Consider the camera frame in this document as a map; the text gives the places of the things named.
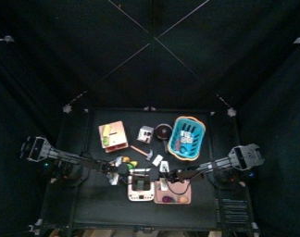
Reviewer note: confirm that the small white card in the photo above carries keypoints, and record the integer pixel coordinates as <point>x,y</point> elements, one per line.
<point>157,160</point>

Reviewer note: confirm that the purple toy food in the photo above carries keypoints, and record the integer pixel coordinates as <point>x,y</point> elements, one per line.
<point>168,199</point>

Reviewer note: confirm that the orange toy food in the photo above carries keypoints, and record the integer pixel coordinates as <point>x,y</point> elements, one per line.
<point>182,199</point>

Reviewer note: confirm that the blue basket orange rim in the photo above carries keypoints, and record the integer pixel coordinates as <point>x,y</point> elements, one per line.
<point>193,145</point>

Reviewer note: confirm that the white cutting board tray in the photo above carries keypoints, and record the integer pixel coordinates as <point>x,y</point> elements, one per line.
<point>141,194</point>

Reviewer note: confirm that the yellow green toy fruit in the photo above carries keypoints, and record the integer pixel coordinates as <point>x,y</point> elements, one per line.
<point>132,164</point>

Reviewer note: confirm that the small grey white toy box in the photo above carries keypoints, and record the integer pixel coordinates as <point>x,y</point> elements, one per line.
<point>145,134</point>

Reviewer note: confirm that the orange toy fruit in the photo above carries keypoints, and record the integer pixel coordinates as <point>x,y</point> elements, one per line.
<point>125,159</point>

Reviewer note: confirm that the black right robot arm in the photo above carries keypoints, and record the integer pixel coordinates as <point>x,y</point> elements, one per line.
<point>222,162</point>

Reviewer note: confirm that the dark toy frying pan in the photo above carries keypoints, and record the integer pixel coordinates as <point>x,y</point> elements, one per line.
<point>162,132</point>

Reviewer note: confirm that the white text label sticker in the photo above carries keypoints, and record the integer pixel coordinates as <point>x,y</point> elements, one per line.
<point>235,213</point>

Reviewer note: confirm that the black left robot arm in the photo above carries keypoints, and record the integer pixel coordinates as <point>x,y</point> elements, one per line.
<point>62,155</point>

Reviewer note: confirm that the silver foil pouch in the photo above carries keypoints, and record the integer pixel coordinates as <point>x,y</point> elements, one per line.
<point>113,177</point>

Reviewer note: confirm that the white patterned pack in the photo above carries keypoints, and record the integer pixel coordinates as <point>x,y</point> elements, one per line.
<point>186,136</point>

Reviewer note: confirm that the pink tray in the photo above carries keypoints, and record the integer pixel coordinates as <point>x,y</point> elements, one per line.
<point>173,190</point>

